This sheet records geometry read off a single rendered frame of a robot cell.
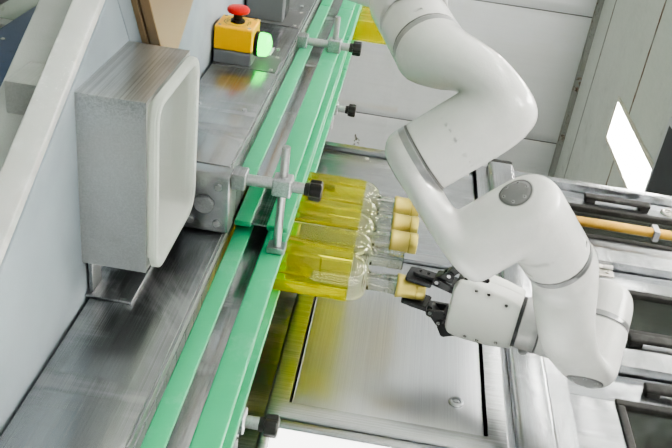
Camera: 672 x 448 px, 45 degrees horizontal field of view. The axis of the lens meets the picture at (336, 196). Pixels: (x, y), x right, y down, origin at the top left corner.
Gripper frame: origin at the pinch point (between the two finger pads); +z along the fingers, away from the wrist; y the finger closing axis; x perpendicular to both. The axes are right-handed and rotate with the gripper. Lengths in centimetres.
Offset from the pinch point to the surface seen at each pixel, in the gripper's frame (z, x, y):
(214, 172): 29.1, 10.7, 15.6
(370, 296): 9.5, -10.9, -12.6
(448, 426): -10.2, 12.0, -12.4
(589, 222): -23, -60, -13
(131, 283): 31.3, 27.3, 6.5
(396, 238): 6.6, -9.0, 1.4
